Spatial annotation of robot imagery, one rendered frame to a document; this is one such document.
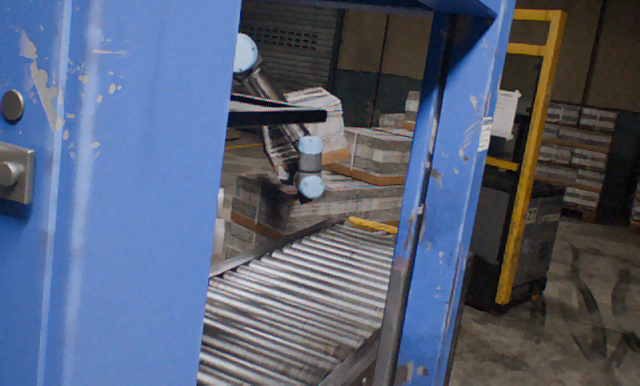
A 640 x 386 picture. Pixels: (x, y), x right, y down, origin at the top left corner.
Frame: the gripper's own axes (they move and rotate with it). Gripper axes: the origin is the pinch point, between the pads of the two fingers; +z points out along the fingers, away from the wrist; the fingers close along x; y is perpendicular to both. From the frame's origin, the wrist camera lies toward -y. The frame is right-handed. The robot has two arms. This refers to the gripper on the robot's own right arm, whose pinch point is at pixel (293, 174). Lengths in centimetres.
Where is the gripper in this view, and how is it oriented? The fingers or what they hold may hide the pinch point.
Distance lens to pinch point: 230.5
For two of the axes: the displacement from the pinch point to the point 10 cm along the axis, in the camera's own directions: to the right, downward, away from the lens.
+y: -2.1, -9.5, -2.3
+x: -9.5, 2.5, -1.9
